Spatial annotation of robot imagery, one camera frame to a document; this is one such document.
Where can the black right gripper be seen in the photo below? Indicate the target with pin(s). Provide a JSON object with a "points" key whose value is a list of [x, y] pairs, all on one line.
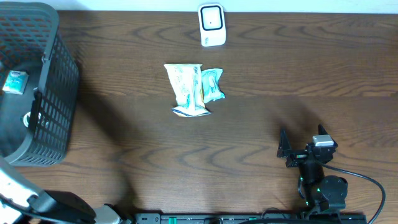
{"points": [[284, 150]]}

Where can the mint green wipes pack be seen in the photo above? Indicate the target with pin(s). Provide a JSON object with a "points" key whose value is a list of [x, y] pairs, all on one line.
{"points": [[211, 89]]}

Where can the cream snack bag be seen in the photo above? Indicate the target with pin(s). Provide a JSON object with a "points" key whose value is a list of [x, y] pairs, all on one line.
{"points": [[186, 82]]}

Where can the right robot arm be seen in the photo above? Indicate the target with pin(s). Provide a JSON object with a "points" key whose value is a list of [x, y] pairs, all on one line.
{"points": [[324, 195]]}

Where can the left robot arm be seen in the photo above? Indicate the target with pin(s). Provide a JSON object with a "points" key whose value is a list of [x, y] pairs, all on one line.
{"points": [[23, 201]]}

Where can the white barcode scanner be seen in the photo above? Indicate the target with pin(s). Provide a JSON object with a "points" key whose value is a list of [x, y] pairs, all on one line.
{"points": [[212, 25]]}

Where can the dark grey plastic basket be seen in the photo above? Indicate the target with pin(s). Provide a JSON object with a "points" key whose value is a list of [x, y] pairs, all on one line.
{"points": [[31, 42]]}

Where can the teal tissue box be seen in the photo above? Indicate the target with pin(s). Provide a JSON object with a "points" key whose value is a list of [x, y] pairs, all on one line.
{"points": [[16, 82]]}

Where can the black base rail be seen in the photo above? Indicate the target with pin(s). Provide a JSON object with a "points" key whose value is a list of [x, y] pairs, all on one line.
{"points": [[269, 217]]}

